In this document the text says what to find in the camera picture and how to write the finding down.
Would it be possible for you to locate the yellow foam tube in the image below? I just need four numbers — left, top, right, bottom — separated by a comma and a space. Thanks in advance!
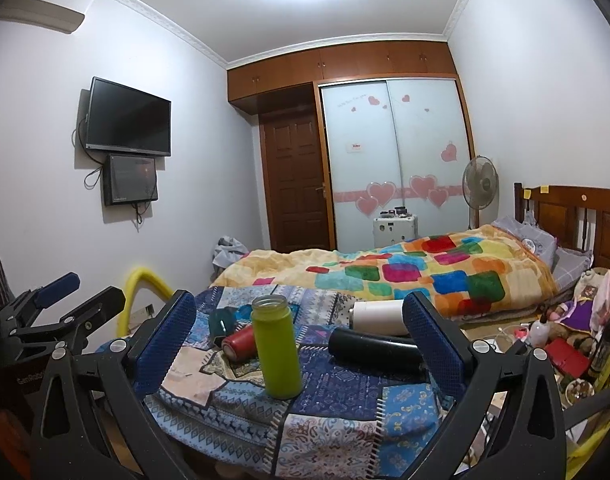
116, 267, 174, 339

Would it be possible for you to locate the red box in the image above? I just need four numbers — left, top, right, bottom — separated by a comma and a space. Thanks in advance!
544, 337, 592, 377

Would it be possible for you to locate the white cup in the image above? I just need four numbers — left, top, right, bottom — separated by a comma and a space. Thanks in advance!
348, 299, 409, 335

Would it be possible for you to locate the brown wooden door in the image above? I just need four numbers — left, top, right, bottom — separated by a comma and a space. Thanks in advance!
258, 109, 334, 252

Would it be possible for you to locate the grey checked pillow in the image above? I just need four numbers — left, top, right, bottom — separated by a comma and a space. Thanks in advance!
552, 246, 594, 287

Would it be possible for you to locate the standing fan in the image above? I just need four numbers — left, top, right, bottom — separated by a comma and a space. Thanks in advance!
460, 154, 499, 231

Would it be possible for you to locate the dark green cup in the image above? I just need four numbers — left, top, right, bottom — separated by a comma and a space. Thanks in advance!
208, 306, 236, 349

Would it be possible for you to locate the colourful checked blanket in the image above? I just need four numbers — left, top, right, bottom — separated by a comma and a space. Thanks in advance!
210, 224, 562, 319

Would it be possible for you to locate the purple cloth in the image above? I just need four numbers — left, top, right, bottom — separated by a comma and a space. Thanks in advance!
559, 299, 594, 332

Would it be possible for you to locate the wooden bed headboard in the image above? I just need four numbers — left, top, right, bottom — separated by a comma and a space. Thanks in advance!
513, 183, 610, 272

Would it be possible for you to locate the small white bottle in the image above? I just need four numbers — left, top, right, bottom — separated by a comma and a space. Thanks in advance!
529, 317, 549, 347

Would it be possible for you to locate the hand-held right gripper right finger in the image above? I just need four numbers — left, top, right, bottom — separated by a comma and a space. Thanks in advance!
401, 291, 568, 480

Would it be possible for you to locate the small wall monitor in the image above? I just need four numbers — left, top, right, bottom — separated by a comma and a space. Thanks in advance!
103, 153, 160, 207

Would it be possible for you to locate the grey printed pillow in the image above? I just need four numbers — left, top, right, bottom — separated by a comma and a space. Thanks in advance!
491, 211, 559, 269

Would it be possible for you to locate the blue patchwork cloth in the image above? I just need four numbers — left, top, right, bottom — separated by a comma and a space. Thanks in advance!
95, 284, 452, 480

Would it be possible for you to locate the dark glass bottle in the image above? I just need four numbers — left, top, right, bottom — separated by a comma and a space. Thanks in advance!
587, 304, 610, 382

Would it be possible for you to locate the wall television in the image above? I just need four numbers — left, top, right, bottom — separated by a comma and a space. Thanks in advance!
84, 76, 173, 157

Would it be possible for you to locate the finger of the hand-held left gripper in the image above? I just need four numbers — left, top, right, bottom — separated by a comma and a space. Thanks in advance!
0, 272, 81, 332
9, 286, 127, 347

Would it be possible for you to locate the lime green bottle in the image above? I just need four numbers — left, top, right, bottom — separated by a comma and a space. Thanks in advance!
250, 295, 304, 401

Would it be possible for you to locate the black cup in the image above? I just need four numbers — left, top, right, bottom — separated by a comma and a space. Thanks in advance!
328, 327, 427, 369

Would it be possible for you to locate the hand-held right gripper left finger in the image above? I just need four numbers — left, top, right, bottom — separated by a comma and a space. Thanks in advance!
29, 289, 198, 480

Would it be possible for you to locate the small white cabinet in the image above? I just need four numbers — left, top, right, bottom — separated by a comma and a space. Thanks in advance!
373, 213, 419, 250

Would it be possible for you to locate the wooden wardrobe with frosted doors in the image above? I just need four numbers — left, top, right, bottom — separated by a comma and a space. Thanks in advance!
226, 40, 480, 252

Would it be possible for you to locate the grey clothes pile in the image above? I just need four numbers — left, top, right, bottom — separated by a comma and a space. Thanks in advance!
212, 234, 251, 269

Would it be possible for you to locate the black cable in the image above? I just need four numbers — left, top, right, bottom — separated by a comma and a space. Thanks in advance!
72, 89, 107, 191

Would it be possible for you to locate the white air conditioner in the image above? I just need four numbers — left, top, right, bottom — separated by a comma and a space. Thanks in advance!
0, 0, 99, 35

